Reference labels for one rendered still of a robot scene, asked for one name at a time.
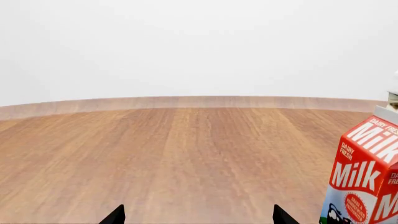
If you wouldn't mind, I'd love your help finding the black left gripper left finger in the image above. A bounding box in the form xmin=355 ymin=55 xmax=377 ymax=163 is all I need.
xmin=98 ymin=203 xmax=126 ymax=224

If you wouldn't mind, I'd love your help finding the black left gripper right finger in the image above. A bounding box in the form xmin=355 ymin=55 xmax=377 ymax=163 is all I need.
xmin=272 ymin=203 xmax=300 ymax=224

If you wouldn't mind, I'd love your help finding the red and white milk carton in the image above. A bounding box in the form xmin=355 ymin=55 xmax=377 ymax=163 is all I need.
xmin=318 ymin=105 xmax=398 ymax=224

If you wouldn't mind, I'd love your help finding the white-capped bottle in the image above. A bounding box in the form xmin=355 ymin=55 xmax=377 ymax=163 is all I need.
xmin=386 ymin=69 xmax=398 ymax=110

